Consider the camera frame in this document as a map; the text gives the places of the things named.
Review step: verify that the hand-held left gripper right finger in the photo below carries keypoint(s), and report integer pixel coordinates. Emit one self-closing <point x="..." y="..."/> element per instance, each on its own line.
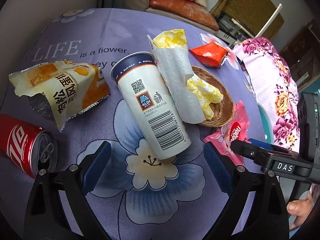
<point x="220" y="172"/>

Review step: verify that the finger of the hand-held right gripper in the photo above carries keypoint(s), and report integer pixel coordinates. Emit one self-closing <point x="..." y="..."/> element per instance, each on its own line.
<point x="260" y="143"/>
<point x="245" y="150"/>

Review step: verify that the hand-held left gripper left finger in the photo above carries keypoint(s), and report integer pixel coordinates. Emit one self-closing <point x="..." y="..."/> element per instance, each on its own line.
<point x="96" y="170"/>

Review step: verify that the teal bin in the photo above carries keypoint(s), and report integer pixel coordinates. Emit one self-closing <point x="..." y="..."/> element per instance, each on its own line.
<point x="265" y="125"/>

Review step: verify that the pink white wafer wrapper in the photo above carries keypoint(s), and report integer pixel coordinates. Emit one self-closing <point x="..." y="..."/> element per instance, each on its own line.
<point x="232" y="132"/>

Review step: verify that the white navy-rim paper cup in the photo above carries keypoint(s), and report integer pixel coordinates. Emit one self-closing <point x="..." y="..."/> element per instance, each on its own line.
<point x="142" y="105"/>

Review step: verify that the orange white cake wrapper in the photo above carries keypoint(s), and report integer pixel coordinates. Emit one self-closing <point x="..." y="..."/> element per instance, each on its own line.
<point x="62" y="90"/>

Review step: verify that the person's right hand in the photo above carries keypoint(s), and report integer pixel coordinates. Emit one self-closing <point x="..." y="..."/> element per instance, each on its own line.
<point x="297" y="208"/>

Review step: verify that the woven brown basket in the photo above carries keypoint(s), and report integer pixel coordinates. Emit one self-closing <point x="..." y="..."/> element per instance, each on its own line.
<point x="225" y="107"/>

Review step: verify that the purple floral tablecloth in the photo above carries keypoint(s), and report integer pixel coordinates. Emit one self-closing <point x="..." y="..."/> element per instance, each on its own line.
<point x="150" y="200"/>

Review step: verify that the pink floral blanket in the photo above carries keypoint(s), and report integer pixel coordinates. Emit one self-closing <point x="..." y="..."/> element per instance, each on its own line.
<point x="270" y="75"/>

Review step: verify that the dark wooden furniture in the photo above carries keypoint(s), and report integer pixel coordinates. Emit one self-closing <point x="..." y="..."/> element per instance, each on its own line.
<point x="300" y="55"/>

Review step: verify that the red soda can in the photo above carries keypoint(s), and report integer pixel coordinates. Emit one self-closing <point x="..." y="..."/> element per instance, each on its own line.
<point x="20" y="140"/>

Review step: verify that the red orange snack packet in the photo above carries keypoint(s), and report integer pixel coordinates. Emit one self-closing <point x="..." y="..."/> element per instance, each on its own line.
<point x="208" y="53"/>

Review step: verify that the yellow white crumpled wrapper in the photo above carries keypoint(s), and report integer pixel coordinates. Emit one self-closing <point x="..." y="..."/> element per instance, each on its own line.
<point x="175" y="62"/>

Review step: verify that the white cabinet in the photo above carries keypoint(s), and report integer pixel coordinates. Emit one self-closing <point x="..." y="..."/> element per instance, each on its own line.
<point x="225" y="36"/>

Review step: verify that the white pole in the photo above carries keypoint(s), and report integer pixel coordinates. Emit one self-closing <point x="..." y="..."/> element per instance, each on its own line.
<point x="271" y="17"/>

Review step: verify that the black stereo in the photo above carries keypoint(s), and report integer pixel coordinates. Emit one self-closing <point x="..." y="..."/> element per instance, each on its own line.
<point x="225" y="21"/>

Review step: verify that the mustard yellow cloth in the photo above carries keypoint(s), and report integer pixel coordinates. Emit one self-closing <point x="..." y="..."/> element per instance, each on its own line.
<point x="245" y="0"/>

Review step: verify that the orange seat cushion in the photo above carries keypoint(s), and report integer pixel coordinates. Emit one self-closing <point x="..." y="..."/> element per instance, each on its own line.
<point x="182" y="7"/>

